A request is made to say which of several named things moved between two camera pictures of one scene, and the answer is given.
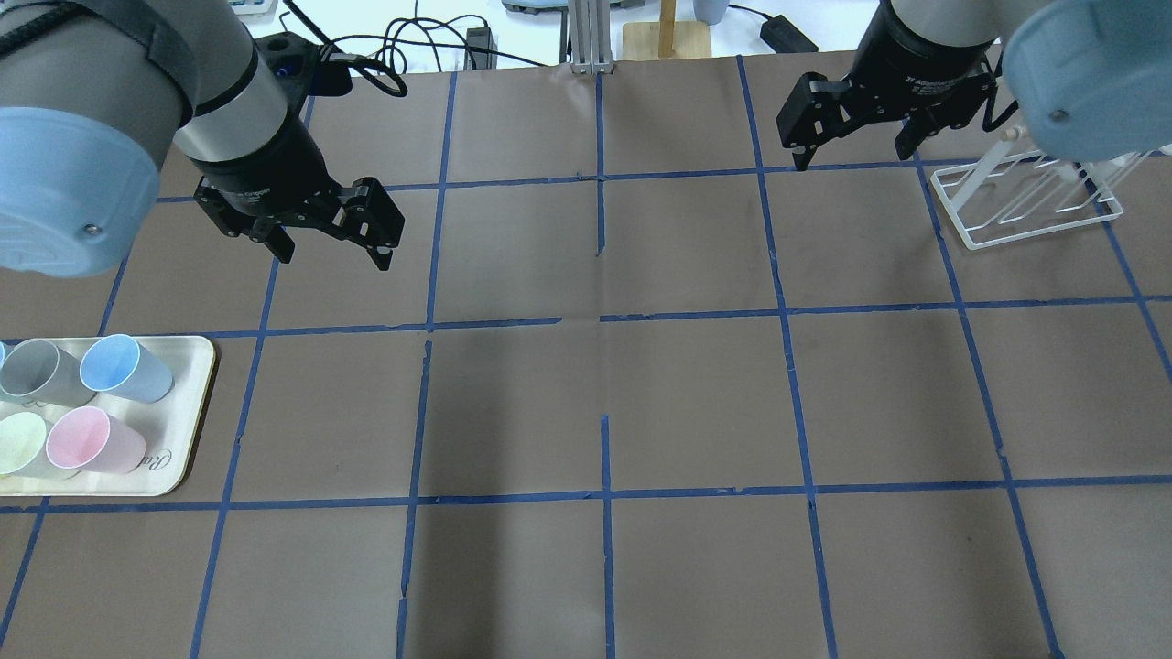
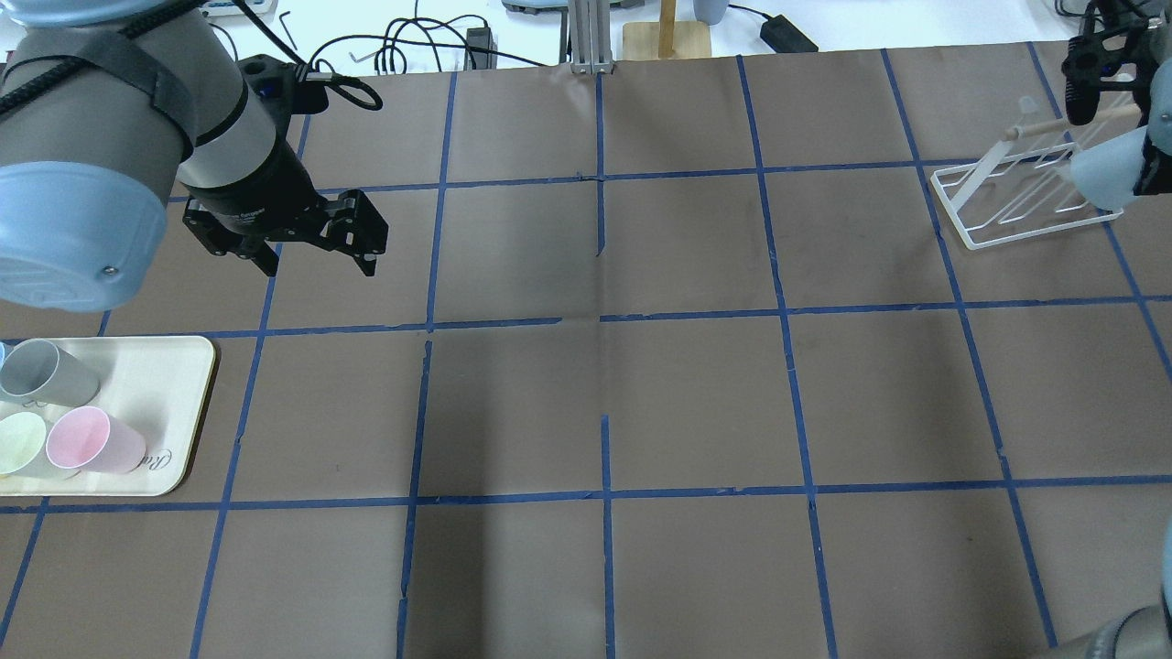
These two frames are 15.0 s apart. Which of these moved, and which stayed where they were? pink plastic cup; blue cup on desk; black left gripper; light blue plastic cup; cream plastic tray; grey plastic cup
Moved: black left gripper; light blue plastic cup
Stayed: blue cup on desk; cream plastic tray; grey plastic cup; pink plastic cup
